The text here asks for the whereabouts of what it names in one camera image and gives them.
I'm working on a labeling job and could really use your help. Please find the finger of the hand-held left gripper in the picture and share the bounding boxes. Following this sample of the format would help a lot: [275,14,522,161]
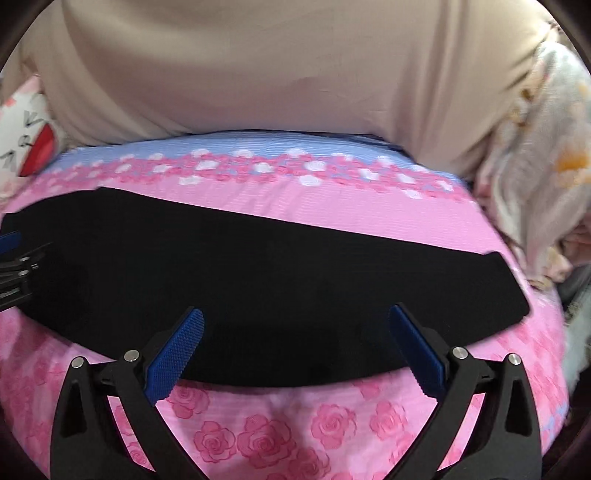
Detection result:
[0,232,51,280]
[0,275,37,311]

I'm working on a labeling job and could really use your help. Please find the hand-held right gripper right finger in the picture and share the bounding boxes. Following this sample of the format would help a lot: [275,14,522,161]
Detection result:
[388,302,542,480]

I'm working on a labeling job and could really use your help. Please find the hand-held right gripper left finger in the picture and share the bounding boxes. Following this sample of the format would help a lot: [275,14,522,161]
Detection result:
[50,305,218,480]

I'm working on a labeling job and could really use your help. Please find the black pants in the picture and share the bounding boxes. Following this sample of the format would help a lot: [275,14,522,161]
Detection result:
[0,186,531,384]

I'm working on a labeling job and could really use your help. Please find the white cartoon pillow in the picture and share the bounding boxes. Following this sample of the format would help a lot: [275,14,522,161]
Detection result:
[0,76,63,178]

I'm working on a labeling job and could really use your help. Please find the pale grey cloth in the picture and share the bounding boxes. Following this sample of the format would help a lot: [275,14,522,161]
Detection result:
[558,270,591,393]

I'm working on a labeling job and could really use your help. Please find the pink floral bed sheet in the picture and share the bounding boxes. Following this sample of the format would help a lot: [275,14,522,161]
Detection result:
[0,130,571,480]

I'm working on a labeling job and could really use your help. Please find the pale floral blanket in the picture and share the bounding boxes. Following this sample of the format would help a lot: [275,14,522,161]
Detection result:
[475,28,591,296]

